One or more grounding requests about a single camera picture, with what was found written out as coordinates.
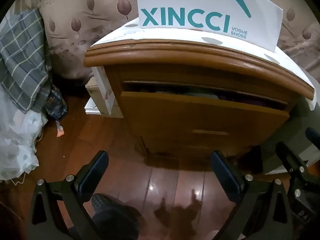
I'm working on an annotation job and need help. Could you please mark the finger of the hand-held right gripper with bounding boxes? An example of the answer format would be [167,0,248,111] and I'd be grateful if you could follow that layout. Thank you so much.
[276,142,309,178]
[305,127,320,144]

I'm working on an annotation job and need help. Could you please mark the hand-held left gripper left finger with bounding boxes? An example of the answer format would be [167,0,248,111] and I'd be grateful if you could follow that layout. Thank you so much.
[28,151,110,240]

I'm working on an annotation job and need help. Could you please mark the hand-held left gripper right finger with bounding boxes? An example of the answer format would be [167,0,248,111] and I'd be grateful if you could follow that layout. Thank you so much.
[211,151,295,240]

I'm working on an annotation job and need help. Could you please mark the wooden drawer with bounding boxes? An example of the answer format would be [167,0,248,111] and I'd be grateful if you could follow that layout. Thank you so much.
[121,80,290,155]

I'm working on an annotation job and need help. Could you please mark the white shoe box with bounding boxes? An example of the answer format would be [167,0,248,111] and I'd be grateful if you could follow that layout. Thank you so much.
[135,0,284,52]

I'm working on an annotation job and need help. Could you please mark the plaid slipper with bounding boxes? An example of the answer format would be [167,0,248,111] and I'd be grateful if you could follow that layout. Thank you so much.
[90,193,125,215]

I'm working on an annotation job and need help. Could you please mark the orange wrapper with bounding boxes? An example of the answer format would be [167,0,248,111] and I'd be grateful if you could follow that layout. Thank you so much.
[55,121,65,138]

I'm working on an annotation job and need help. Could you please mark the person's leg dark trousers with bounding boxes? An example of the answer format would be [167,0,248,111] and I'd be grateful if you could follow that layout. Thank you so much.
[94,205,140,240]

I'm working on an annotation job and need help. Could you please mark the white flat box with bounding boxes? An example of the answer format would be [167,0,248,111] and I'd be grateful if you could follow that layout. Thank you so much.
[84,96,105,115]

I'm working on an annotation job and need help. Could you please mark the white paper bag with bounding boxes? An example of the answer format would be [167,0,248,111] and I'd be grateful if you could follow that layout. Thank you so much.
[91,66,124,118]

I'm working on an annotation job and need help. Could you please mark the blue plastic packet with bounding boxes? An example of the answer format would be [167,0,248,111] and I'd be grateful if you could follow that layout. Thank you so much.
[44,84,68,119]

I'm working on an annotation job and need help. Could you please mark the white sheer cloth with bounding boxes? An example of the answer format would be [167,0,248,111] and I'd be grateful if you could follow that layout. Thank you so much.
[0,87,49,180]

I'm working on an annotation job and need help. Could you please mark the wooden nightstand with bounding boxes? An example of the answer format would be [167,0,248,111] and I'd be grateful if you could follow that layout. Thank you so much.
[84,39,315,160]

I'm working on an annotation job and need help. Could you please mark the grey plaid cloth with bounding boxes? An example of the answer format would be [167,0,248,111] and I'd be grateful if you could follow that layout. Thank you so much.
[0,9,53,113]

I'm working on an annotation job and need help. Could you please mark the beige leaf print curtain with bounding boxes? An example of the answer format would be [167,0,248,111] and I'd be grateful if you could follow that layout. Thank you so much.
[25,0,320,80]

